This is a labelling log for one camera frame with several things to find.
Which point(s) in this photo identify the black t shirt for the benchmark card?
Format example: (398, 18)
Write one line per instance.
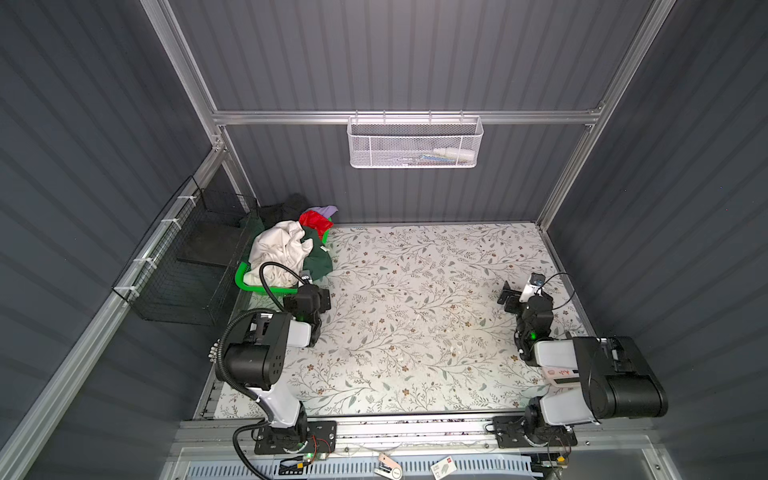
(290, 209)

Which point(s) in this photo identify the white tag left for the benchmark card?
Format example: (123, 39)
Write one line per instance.
(388, 468)

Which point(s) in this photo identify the white bottle in basket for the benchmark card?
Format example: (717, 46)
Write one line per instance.
(456, 155)

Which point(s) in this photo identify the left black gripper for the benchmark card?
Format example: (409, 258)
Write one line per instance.
(321, 298)

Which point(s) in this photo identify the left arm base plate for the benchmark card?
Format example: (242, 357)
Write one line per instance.
(311, 437)

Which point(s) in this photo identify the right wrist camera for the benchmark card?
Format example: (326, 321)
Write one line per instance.
(532, 287)

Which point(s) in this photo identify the aluminium mounting rail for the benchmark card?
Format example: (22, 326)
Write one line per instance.
(414, 433)

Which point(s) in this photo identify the white tag with red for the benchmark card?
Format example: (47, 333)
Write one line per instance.
(443, 468)

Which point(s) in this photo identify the purple t shirt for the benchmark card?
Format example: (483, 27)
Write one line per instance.
(326, 211)

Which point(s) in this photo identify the dark green t shirt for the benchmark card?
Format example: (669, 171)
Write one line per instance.
(318, 264)

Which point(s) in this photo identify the green laundry basket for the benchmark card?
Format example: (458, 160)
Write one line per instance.
(276, 278)

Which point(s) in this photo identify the white printed t shirt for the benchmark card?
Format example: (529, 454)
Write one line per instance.
(286, 243)

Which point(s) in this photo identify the white wire mesh basket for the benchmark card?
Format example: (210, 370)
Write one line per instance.
(407, 142)

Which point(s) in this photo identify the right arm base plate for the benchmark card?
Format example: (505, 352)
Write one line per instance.
(518, 431)

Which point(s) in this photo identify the pink calculator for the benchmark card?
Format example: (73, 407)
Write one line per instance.
(560, 377)

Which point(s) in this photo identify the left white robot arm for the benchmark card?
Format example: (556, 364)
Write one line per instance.
(250, 356)

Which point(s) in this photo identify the cup of markers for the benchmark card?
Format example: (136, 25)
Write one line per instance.
(213, 352)

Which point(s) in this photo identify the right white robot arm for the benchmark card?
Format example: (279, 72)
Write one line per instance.
(590, 379)

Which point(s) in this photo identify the black wire mesh basket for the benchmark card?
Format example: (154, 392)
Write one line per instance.
(185, 272)

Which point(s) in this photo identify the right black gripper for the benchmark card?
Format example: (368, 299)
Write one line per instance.
(516, 297)

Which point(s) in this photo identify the red t shirt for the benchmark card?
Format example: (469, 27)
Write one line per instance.
(316, 221)

